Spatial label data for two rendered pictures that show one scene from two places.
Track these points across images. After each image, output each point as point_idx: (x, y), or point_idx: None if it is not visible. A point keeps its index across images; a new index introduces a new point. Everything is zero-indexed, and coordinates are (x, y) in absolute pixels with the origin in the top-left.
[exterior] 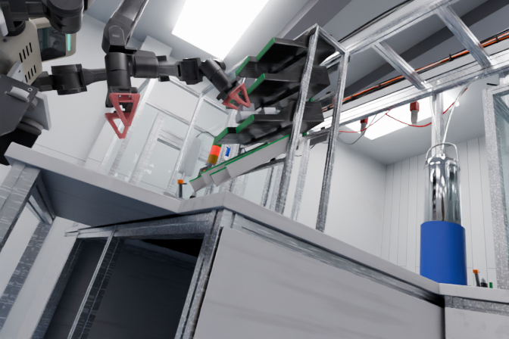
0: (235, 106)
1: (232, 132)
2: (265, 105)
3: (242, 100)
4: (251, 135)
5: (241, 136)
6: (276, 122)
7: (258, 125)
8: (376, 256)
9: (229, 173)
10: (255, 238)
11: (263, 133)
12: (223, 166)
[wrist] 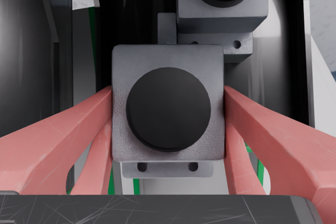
0: (105, 172)
1: (73, 164)
2: None
3: (254, 174)
4: (27, 25)
5: (17, 86)
6: (281, 18)
7: (232, 87)
8: (317, 48)
9: (141, 182)
10: None
11: (115, 1)
12: (116, 194)
